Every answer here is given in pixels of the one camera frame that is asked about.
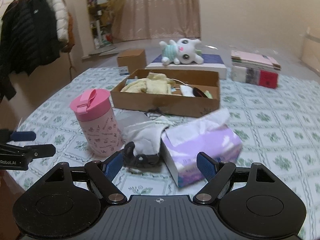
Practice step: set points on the brown jacket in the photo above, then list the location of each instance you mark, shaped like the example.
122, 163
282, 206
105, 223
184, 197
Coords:
70, 35

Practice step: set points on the cream yellow towel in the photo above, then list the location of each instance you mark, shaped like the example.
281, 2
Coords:
152, 85

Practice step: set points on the pink lidded cup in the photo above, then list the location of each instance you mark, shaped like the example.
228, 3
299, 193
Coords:
100, 130

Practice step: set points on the purple tissue pack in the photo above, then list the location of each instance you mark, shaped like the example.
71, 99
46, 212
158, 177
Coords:
200, 150

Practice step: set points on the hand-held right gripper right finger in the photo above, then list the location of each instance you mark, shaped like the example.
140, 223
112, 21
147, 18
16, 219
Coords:
206, 166

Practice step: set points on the light green cloth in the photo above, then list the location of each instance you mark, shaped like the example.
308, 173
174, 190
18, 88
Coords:
208, 94

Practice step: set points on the beige wooden board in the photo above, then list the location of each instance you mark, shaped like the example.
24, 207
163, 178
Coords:
311, 50

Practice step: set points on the small white cloth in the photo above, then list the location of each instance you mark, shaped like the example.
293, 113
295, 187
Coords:
187, 90

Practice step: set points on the white red packet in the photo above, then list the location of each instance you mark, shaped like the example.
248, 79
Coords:
255, 76

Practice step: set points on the white bunny plush toy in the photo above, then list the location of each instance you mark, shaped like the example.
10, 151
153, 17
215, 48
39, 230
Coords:
182, 51

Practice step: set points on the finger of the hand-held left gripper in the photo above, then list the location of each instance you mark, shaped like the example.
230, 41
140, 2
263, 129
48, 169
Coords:
42, 150
23, 136

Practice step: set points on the beige curtain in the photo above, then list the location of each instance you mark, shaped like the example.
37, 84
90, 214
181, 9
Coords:
162, 10

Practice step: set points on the black red cloth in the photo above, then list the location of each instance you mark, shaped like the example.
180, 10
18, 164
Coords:
200, 92

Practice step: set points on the cluttered shelf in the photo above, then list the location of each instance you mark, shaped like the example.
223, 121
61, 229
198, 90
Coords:
102, 12

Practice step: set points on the small blue white box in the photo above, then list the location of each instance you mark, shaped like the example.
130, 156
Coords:
124, 70

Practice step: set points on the small closed cardboard box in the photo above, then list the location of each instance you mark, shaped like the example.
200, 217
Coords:
132, 58

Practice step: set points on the white puffer jacket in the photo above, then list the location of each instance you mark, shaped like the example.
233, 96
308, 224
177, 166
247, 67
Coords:
60, 17

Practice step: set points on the pink book stack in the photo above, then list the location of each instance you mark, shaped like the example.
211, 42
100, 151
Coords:
255, 60

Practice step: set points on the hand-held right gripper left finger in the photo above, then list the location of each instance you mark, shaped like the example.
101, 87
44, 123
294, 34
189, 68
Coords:
113, 166

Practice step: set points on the blue white flat box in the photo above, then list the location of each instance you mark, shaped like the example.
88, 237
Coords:
212, 62

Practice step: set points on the white padded cloth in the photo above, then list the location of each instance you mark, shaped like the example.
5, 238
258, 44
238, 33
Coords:
147, 137

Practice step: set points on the black puffer jacket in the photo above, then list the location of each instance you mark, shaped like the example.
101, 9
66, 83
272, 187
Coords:
25, 42

